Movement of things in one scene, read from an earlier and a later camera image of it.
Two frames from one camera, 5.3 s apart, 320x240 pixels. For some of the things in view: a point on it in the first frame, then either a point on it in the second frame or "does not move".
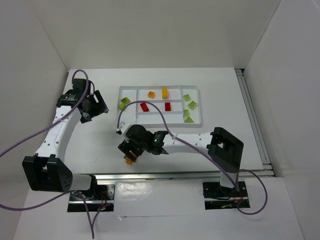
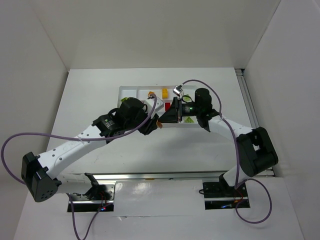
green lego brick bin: [189, 120] does not move
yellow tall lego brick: [165, 93] does not move
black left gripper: [94, 106] → [152, 122]
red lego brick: [168, 106] does not move
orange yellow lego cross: [128, 160] → [159, 124]
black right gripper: [129, 150] → [179, 111]
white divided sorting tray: [180, 105] does not move
